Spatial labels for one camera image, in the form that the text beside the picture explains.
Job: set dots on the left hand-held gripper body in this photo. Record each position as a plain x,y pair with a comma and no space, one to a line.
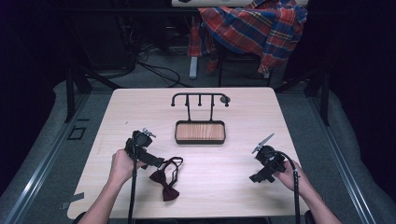
144,155

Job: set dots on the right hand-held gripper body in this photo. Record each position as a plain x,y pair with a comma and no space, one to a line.
270,161

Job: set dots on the dark red bow tie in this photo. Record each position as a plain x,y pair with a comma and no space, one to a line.
166,185

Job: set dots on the black hook rack wooden tray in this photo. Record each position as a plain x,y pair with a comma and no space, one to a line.
200,132

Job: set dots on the person's left hand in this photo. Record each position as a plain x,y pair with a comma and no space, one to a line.
123,166

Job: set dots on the person's right hand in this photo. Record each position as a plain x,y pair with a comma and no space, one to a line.
291,177

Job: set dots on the black tape square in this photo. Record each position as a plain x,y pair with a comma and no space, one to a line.
76,133

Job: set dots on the white table leg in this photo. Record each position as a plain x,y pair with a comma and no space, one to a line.
193,67

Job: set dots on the black chair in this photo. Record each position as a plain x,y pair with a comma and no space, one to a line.
232,67

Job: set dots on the grey tape strip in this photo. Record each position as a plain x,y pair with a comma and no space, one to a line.
73,199

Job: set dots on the red blue plaid shirt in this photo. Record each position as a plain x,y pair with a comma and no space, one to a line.
258,26

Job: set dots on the grey metal floor rail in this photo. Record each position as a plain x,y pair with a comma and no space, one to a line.
40,168
339,161

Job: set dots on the black metal stand frame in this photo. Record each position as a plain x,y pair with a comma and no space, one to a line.
320,93
73,90

